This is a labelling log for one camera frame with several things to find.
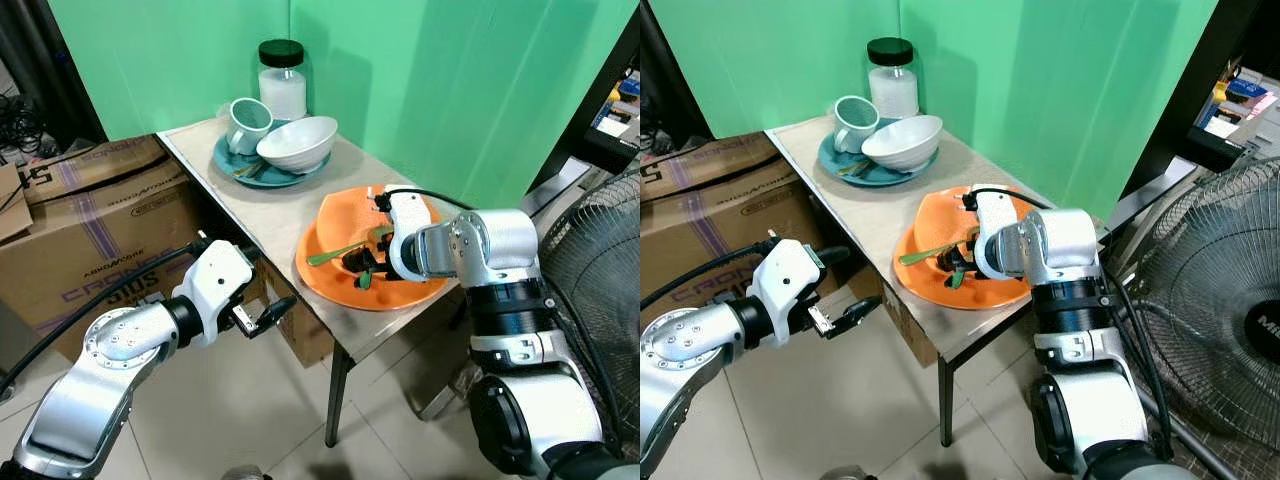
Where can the green plastic fork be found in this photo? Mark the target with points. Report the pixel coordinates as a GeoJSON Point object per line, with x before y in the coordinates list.
{"type": "Point", "coordinates": [955, 282]}
{"type": "Point", "coordinates": [367, 282]}

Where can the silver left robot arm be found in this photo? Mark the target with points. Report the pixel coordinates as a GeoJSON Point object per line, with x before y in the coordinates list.
{"type": "Point", "coordinates": [90, 400]}
{"type": "Point", "coordinates": [680, 350]}

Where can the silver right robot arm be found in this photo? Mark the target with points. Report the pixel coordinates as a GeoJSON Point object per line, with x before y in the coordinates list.
{"type": "Point", "coordinates": [500, 240]}
{"type": "Point", "coordinates": [1065, 240]}

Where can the green plastic spoon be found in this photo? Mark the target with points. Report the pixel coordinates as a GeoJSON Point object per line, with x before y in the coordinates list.
{"type": "Point", "coordinates": [328, 256]}
{"type": "Point", "coordinates": [920, 256]}

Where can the orange round plate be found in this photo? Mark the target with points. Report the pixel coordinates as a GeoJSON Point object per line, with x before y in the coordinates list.
{"type": "Point", "coordinates": [330, 282]}
{"type": "Point", "coordinates": [925, 285]}

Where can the small plain cardboard box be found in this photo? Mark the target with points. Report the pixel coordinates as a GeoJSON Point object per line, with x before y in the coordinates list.
{"type": "Point", "coordinates": [305, 335]}
{"type": "Point", "coordinates": [912, 335]}

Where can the beige table with metal legs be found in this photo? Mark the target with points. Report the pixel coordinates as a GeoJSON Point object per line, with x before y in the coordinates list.
{"type": "Point", "coordinates": [270, 220]}
{"type": "Point", "coordinates": [870, 215]}

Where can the teal round plate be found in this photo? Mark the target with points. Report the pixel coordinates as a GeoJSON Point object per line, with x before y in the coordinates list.
{"type": "Point", "coordinates": [882, 180]}
{"type": "Point", "coordinates": [278, 181]}

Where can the gold metal spoon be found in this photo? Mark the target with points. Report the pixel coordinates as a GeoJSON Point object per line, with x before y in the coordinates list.
{"type": "Point", "coordinates": [855, 168]}
{"type": "Point", "coordinates": [250, 170]}

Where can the white ceramic bowl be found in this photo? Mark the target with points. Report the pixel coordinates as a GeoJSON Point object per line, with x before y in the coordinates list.
{"type": "Point", "coordinates": [300, 145]}
{"type": "Point", "coordinates": [905, 145]}

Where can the large printed cardboard box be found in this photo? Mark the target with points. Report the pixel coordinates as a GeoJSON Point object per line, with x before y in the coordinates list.
{"type": "Point", "coordinates": [100, 230]}
{"type": "Point", "coordinates": [720, 220]}

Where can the teal ceramic mug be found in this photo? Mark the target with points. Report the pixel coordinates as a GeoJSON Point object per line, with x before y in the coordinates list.
{"type": "Point", "coordinates": [852, 125]}
{"type": "Point", "coordinates": [245, 125]}

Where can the grey robot foot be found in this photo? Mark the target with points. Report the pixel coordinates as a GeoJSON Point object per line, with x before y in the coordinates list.
{"type": "Point", "coordinates": [845, 473]}

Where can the glass jar with black lid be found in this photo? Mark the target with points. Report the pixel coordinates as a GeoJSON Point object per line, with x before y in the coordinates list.
{"type": "Point", "coordinates": [893, 95]}
{"type": "Point", "coordinates": [283, 95]}

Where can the green backdrop cloth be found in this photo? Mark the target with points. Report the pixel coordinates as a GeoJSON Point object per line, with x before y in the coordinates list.
{"type": "Point", "coordinates": [450, 80]}
{"type": "Point", "coordinates": [1050, 80]}

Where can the pile of coloured boxes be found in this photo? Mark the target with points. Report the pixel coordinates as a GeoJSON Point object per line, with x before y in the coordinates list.
{"type": "Point", "coordinates": [618, 105]}
{"type": "Point", "coordinates": [1240, 105]}

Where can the dark curtain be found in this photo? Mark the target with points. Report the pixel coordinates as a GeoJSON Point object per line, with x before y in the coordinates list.
{"type": "Point", "coordinates": [665, 50]}
{"type": "Point", "coordinates": [40, 50]}

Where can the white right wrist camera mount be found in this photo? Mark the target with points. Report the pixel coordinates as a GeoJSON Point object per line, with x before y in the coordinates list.
{"type": "Point", "coordinates": [995, 230]}
{"type": "Point", "coordinates": [408, 235]}

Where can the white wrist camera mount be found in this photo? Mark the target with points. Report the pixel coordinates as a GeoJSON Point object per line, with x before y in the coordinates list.
{"type": "Point", "coordinates": [408, 235]}
{"type": "Point", "coordinates": [215, 280]}
{"type": "Point", "coordinates": [995, 230]}
{"type": "Point", "coordinates": [785, 285]}

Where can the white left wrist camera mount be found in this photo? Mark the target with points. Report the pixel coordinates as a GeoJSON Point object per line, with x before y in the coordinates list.
{"type": "Point", "coordinates": [215, 280]}
{"type": "Point", "coordinates": [785, 285]}

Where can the black backdrop stand post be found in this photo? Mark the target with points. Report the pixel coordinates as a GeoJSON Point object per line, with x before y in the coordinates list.
{"type": "Point", "coordinates": [590, 150]}
{"type": "Point", "coordinates": [1185, 100]}

